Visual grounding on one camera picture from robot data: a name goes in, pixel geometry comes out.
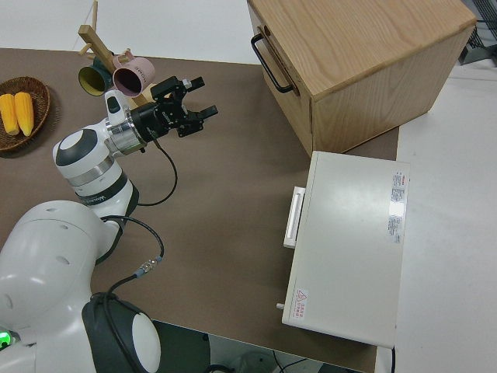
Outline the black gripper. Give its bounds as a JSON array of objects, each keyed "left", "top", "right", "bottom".
[{"left": 130, "top": 76, "right": 219, "bottom": 143}]

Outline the wooden drawer with black handle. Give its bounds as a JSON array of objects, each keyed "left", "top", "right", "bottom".
[{"left": 248, "top": 6, "right": 313, "bottom": 125}]

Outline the wooden drawer cabinet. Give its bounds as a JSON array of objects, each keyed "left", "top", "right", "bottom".
[{"left": 247, "top": 0, "right": 478, "bottom": 156}]

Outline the pink mug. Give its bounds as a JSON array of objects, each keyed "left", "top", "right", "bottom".
[{"left": 112, "top": 57, "right": 156, "bottom": 98}]

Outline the dark teal mug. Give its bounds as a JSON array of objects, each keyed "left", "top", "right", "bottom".
[{"left": 78, "top": 58, "right": 113, "bottom": 97}]

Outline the brown table mat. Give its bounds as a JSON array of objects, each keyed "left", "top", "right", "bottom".
[{"left": 0, "top": 47, "right": 401, "bottom": 373}]

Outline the wooden mug tree stand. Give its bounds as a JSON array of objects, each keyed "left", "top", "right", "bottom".
[{"left": 77, "top": 0, "right": 156, "bottom": 113}]

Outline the round wicker basket tray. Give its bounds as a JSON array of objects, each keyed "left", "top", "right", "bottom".
[{"left": 0, "top": 76, "right": 51, "bottom": 152}]

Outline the yellow corn cob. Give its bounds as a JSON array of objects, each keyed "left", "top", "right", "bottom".
[
  {"left": 0, "top": 93, "right": 19, "bottom": 136},
  {"left": 14, "top": 91, "right": 35, "bottom": 137}
]

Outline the white toaster oven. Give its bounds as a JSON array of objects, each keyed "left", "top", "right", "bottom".
[{"left": 275, "top": 150, "right": 412, "bottom": 349}]

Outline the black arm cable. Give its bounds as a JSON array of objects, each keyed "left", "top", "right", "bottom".
[{"left": 91, "top": 136, "right": 179, "bottom": 373}]

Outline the black metal frame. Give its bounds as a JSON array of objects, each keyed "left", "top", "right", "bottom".
[{"left": 459, "top": 0, "right": 497, "bottom": 66}]

